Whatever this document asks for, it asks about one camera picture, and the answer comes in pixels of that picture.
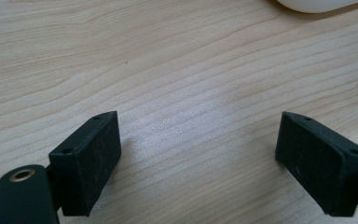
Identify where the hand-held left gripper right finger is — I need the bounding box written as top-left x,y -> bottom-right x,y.
274,110 -> 358,217

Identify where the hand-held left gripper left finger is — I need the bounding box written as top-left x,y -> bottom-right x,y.
48,110 -> 122,217

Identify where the white plastic bin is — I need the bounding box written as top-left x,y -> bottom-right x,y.
275,0 -> 358,14

